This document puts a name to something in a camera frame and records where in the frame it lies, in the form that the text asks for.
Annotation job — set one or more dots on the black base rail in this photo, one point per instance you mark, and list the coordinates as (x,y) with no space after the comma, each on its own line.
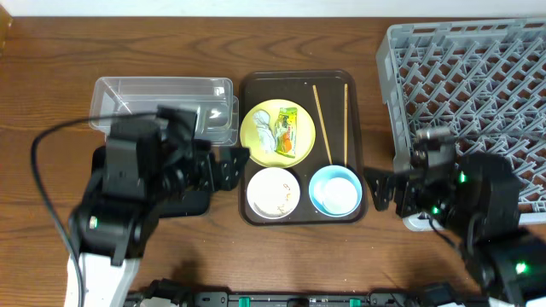
(171,293)

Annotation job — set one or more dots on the blue bowl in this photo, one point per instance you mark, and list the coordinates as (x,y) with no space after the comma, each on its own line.
(323,175)

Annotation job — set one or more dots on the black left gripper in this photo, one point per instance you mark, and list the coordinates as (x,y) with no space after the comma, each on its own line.
(211,166)

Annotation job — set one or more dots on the black plastic tray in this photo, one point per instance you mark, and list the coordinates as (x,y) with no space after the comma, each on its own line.
(185,204)

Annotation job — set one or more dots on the grey dishwasher rack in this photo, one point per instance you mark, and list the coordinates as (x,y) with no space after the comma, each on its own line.
(484,80)

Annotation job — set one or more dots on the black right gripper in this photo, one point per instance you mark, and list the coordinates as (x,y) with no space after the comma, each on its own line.
(401,193)

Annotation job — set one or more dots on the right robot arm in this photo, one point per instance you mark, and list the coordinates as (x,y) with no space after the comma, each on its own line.
(475,197)

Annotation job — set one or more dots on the white cup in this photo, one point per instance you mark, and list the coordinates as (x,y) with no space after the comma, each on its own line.
(340,196)

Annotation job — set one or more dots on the white tissue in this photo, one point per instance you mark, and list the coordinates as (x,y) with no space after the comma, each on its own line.
(267,141)

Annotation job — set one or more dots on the clear plastic bin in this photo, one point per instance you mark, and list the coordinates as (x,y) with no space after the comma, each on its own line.
(212,99)

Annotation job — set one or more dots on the yellow plate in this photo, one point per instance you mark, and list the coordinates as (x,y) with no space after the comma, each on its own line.
(306,134)

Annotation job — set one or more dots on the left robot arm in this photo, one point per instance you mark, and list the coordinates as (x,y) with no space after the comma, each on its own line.
(151,167)

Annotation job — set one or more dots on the rice leftovers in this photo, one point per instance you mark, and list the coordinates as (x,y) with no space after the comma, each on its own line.
(287,198)

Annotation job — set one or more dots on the left wooden chopstick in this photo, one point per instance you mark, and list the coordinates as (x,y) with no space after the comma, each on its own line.
(322,124)

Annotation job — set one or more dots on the green snack wrapper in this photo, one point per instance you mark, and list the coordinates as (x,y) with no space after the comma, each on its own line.
(285,131)

